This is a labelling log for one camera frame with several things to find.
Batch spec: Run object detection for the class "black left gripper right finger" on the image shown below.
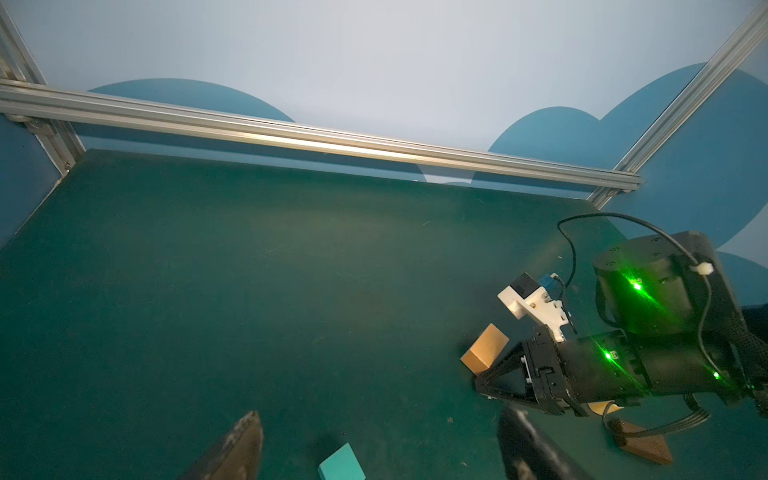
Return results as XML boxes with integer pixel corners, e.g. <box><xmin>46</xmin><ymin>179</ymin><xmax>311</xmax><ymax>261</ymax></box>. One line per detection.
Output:
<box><xmin>497</xmin><ymin>406</ymin><xmax>591</xmax><ymax>480</ymax></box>

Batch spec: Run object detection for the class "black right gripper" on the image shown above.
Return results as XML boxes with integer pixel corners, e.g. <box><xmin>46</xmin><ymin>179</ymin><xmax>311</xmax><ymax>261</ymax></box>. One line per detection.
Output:
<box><xmin>474</xmin><ymin>327</ymin><xmax>651</xmax><ymax>416</ymax></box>

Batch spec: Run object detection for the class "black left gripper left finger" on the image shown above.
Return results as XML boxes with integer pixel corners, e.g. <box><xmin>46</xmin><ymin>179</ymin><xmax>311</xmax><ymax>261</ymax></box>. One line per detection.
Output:
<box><xmin>178</xmin><ymin>411</ymin><xmax>264</xmax><ymax>480</ymax></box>

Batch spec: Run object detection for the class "natural long wood block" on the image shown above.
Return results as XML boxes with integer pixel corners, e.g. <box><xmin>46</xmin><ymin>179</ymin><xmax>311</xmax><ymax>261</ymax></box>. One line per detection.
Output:
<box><xmin>460</xmin><ymin>324</ymin><xmax>509</xmax><ymax>376</ymax></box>

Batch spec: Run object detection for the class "natural wood arch block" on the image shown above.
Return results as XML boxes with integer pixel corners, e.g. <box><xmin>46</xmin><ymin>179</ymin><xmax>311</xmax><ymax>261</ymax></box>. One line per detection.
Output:
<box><xmin>587</xmin><ymin>400</ymin><xmax>622</xmax><ymax>416</ymax></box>

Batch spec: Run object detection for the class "teal wood block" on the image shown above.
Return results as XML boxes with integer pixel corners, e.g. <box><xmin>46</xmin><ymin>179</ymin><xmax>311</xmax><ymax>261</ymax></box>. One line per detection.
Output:
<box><xmin>318</xmin><ymin>443</ymin><xmax>366</xmax><ymax>480</ymax></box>

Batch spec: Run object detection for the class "dark brown wood block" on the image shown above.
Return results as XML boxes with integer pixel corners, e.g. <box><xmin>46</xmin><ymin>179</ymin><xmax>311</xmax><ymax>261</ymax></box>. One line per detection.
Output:
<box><xmin>607</xmin><ymin>419</ymin><xmax>674</xmax><ymax>465</ymax></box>

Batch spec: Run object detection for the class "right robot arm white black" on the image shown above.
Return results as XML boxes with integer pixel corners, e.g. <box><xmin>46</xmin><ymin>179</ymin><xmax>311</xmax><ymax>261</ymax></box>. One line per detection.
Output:
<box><xmin>475</xmin><ymin>231</ymin><xmax>767</xmax><ymax>416</ymax></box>

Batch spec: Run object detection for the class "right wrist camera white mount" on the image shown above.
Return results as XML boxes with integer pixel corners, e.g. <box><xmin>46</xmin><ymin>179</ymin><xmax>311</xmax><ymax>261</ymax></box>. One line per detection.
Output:
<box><xmin>497</xmin><ymin>273</ymin><xmax>571</xmax><ymax>343</ymax></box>

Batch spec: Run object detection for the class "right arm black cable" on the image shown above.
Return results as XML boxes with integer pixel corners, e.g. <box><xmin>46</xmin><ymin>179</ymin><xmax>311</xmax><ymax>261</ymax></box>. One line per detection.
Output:
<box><xmin>556</xmin><ymin>211</ymin><xmax>730</xmax><ymax>439</ymax></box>

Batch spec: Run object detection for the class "back horizontal aluminium rail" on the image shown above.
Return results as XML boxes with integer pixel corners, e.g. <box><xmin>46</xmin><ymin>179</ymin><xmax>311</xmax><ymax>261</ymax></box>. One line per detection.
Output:
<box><xmin>0</xmin><ymin>77</ymin><xmax>644</xmax><ymax>193</ymax></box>

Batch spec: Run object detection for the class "left corner aluminium post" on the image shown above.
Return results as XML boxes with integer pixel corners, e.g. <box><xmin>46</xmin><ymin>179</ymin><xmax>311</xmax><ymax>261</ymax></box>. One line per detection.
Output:
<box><xmin>1</xmin><ymin>5</ymin><xmax>85</xmax><ymax>177</ymax></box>

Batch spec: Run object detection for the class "corner aluminium post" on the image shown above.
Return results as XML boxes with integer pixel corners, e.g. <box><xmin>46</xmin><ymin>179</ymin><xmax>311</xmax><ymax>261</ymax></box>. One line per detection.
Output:
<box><xmin>1</xmin><ymin>5</ymin><xmax>85</xmax><ymax>177</ymax></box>
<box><xmin>600</xmin><ymin>1</ymin><xmax>767</xmax><ymax>174</ymax></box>

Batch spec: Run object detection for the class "right corner aluminium post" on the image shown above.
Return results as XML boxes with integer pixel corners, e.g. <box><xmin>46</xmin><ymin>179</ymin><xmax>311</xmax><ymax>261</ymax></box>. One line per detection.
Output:
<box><xmin>600</xmin><ymin>1</ymin><xmax>767</xmax><ymax>174</ymax></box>

